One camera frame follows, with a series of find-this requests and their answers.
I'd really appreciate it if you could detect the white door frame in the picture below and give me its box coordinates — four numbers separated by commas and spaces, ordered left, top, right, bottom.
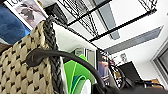
149, 42, 168, 82

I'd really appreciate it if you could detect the grey wall outlet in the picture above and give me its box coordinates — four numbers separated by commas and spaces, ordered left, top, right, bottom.
119, 52, 128, 63

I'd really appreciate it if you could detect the long grey wall rail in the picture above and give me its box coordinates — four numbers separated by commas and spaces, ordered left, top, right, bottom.
102, 26, 165, 55

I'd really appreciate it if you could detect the green white round pack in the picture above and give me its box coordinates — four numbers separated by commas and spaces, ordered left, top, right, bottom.
62, 59, 93, 94

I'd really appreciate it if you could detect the black wire shelf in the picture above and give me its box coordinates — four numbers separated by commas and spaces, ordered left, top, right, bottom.
42, 0, 160, 62

